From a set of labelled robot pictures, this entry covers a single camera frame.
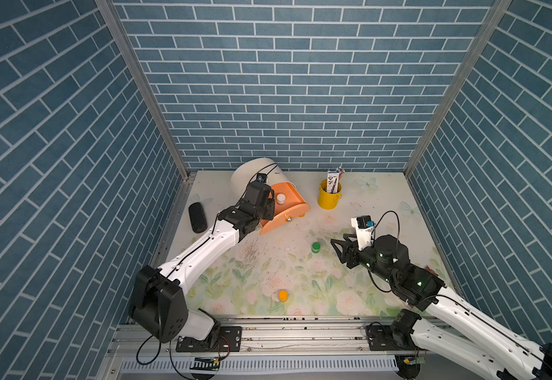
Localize orange top drawer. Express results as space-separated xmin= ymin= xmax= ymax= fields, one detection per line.
xmin=260 ymin=182 xmax=311 ymax=235

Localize blue white pencil box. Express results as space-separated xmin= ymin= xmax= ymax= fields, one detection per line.
xmin=325 ymin=170 xmax=339 ymax=194

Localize white paint can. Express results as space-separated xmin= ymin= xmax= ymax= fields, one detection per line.
xmin=275 ymin=193 xmax=286 ymax=205

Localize pencils in bucket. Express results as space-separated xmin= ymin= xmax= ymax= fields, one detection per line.
xmin=337 ymin=167 xmax=345 ymax=181

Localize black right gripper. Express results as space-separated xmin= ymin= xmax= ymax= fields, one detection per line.
xmin=330 ymin=233 xmax=395 ymax=286

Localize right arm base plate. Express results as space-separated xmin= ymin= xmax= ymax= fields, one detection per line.
xmin=365 ymin=324 xmax=424 ymax=352

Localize orange paint can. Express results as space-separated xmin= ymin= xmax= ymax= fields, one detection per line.
xmin=278 ymin=290 xmax=289 ymax=302

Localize yellow metal bucket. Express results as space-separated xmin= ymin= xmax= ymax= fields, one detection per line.
xmin=317 ymin=180 xmax=342 ymax=210

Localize aluminium mounting rail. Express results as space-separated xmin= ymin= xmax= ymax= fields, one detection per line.
xmin=107 ymin=317 xmax=502 ymax=357

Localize black oval case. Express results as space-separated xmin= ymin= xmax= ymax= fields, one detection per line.
xmin=188 ymin=202 xmax=208 ymax=234

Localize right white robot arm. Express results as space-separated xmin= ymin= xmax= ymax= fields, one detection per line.
xmin=331 ymin=234 xmax=552 ymax=379

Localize red card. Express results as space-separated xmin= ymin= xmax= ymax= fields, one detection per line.
xmin=424 ymin=266 xmax=441 ymax=280

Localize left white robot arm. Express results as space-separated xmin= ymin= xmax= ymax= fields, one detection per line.
xmin=129 ymin=180 xmax=276 ymax=344

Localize white round drawer cabinet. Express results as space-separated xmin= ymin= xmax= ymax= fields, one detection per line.
xmin=230 ymin=158 xmax=287 ymax=200

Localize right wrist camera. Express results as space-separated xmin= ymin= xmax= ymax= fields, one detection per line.
xmin=350 ymin=215 xmax=375 ymax=251

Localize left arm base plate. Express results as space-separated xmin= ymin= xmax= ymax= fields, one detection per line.
xmin=176 ymin=326 xmax=243 ymax=354

